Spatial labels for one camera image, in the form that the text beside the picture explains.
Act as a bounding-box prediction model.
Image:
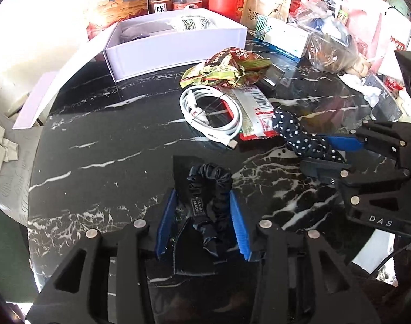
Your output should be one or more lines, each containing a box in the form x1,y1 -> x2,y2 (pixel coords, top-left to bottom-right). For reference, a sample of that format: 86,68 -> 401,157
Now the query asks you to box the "red snack package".
289,0 -> 328,14

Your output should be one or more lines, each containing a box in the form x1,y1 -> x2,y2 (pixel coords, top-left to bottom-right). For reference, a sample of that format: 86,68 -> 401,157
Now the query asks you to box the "black white polka-dot scrunchie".
272,108 -> 345,163

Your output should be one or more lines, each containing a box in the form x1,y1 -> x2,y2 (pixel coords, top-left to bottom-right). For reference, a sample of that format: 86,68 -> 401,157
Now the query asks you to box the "white blue medicine box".
254,17 -> 310,62

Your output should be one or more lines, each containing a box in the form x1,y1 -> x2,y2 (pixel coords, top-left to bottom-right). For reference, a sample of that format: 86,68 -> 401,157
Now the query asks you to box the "clear jar dried tangerine peel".
148,0 -> 173,13

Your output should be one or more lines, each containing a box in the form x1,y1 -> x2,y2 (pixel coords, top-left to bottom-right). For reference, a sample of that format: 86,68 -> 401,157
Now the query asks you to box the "green red snack bag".
180,47 -> 272,89

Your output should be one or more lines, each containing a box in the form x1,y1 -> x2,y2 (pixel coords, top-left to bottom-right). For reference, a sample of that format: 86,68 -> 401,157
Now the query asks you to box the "white orange cloud pouch bag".
86,0 -> 150,40

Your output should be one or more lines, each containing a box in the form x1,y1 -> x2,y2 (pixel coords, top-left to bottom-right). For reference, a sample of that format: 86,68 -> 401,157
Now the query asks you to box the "pink paper shopping bag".
342,0 -> 411,75

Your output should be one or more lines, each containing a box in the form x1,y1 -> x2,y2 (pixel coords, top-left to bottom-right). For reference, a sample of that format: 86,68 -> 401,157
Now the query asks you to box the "white printed sachet pillow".
169,15 -> 216,31

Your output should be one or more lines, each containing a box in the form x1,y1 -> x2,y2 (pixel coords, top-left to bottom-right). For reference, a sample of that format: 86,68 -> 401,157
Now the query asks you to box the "white open gift box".
13,9 -> 247,130

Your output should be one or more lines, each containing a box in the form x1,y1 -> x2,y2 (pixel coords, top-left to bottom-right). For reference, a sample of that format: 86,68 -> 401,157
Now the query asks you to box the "white charging cable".
178,85 -> 244,149

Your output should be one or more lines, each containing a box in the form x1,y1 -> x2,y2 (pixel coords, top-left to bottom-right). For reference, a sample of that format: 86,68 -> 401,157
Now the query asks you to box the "clear jar orange label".
172,0 -> 202,10

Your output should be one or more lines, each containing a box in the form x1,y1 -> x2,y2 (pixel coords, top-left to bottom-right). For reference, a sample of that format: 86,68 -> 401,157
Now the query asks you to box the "black satin scrunchie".
172,156 -> 252,276

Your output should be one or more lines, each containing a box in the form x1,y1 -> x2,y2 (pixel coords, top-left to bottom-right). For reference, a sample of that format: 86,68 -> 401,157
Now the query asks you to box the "red spicy snack packet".
219,86 -> 278,141

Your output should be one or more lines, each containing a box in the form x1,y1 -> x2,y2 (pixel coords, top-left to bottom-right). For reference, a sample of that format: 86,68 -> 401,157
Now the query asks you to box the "green striped small box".
255,15 -> 270,40

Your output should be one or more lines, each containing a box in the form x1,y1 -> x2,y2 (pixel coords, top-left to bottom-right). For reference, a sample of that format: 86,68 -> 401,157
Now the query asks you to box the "lavender satin drawstring pouch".
119,21 -> 174,43

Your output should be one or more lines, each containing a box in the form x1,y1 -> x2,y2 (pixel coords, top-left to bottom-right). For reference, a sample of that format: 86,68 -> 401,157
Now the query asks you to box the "clear plastic bag with items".
295,0 -> 359,74

